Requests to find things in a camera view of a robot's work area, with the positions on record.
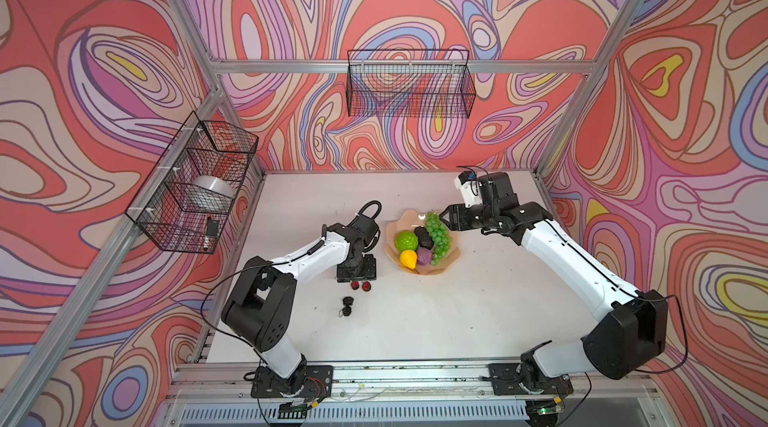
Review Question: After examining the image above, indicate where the bumpy green fake fruit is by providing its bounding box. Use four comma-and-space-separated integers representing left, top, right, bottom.
394, 231, 420, 252

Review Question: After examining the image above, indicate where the red fake cherry pair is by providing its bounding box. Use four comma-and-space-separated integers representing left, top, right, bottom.
350, 281, 372, 292

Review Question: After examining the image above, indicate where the purple fake fruit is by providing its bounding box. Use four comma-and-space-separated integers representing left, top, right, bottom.
416, 247, 433, 266

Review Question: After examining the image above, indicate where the left black wire basket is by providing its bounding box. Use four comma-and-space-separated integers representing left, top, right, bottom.
125, 113, 259, 254

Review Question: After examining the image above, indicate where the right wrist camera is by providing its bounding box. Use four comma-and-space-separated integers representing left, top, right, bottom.
454, 170, 482, 208

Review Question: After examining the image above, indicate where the back black wire basket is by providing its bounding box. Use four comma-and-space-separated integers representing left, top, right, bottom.
346, 47, 476, 119

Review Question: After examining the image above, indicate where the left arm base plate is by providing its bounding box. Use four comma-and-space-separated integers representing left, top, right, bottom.
244, 364, 334, 400

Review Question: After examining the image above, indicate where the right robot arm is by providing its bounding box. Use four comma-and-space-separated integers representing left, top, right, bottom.
439, 166, 669, 395

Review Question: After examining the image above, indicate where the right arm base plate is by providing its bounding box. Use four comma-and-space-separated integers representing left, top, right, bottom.
483, 363, 573, 397

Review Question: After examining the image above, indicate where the yellow fake pear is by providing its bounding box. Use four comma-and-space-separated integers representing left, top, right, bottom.
399, 250, 419, 270

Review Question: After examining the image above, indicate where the pink scalloped fruit bowl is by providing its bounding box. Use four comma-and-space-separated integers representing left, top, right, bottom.
385, 210, 461, 275

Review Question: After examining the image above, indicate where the black wire basket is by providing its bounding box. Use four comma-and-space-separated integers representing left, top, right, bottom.
125, 113, 259, 254
346, 47, 476, 119

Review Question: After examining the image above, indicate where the dark fake avocado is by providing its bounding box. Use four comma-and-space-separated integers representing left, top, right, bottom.
413, 226, 434, 250

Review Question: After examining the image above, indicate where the white roll in basket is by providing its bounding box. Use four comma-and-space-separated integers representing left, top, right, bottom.
188, 175, 235, 214

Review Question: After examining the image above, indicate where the green fake grape bunch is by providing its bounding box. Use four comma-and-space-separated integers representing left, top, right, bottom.
425, 212, 452, 265

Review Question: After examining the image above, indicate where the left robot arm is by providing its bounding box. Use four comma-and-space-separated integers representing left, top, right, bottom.
221, 200, 382, 383

